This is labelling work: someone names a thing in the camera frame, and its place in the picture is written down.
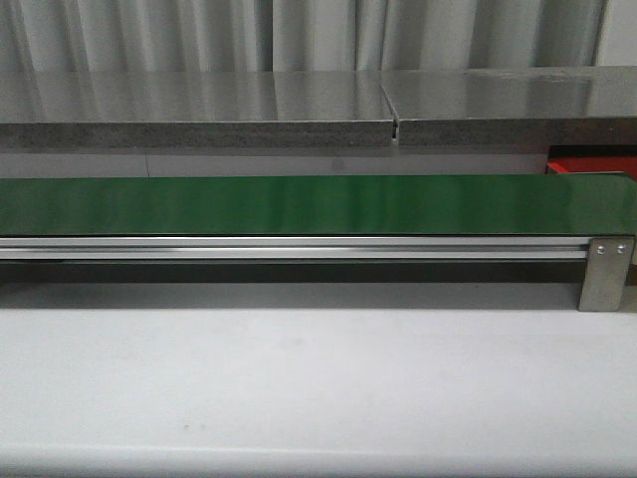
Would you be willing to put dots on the grey stone counter slab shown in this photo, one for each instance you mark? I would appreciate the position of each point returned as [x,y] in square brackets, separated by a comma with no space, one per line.
[519,107]
[175,110]

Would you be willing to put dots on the aluminium conveyor frame rail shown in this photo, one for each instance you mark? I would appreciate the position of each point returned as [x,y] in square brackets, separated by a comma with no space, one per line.
[294,248]

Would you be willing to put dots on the grey pleated curtain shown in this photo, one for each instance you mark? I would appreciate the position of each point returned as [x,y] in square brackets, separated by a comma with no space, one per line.
[280,36]

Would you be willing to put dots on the grey stone counter right slab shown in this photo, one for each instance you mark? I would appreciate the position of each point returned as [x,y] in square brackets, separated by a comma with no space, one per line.
[519,107]

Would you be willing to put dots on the green conveyor belt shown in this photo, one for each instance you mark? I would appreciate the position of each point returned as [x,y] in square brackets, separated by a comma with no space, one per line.
[491,204]

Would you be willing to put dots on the steel conveyor support bracket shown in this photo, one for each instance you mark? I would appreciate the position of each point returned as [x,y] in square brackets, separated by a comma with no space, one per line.
[607,265]

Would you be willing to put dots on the grey stone counter left slab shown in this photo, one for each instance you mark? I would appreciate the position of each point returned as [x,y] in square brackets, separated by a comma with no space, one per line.
[175,110]

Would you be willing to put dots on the red plastic tray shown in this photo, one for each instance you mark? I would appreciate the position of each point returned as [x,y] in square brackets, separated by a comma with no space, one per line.
[623,164]

